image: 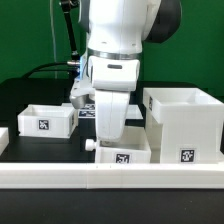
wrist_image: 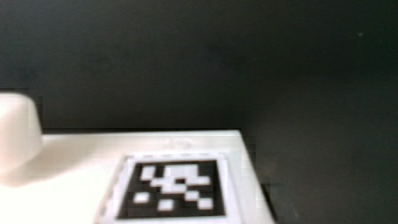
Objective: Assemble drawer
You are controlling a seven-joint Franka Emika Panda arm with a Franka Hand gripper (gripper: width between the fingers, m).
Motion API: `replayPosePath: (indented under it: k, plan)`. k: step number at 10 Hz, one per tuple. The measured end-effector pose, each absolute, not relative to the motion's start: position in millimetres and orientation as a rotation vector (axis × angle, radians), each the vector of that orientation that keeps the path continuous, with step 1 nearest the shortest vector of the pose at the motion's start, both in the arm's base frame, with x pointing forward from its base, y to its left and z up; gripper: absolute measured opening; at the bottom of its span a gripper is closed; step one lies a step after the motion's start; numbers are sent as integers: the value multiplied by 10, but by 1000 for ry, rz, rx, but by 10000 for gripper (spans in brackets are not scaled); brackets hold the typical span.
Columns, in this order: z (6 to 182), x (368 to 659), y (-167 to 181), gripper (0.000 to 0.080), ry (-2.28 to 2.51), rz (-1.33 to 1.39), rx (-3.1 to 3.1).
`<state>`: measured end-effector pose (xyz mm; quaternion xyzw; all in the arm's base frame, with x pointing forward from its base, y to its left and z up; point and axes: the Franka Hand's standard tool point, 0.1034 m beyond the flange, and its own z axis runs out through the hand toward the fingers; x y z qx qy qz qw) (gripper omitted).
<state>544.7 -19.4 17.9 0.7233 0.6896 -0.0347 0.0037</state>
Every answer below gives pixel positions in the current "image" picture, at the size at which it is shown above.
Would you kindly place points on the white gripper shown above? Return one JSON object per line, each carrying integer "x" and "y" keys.
{"x": 110, "y": 114}

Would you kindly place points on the white front drawer box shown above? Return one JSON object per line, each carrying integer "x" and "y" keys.
{"x": 133, "y": 147}

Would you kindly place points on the white drawer box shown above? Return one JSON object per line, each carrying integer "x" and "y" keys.
{"x": 133, "y": 147}
{"x": 47, "y": 121}

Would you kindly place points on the white drawer cabinet frame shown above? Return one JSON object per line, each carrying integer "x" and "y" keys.
{"x": 183, "y": 125}

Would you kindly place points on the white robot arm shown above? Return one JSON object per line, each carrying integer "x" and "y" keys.
{"x": 116, "y": 30}

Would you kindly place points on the white rear drawer box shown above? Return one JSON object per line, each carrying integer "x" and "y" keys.
{"x": 47, "y": 121}

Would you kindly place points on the white marker tag sheet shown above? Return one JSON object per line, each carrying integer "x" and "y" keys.
{"x": 88, "y": 112}

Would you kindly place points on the white U-shaped border rail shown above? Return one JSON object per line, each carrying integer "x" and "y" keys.
{"x": 96, "y": 176}

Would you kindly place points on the black camera stand pole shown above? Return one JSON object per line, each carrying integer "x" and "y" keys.
{"x": 67, "y": 6}

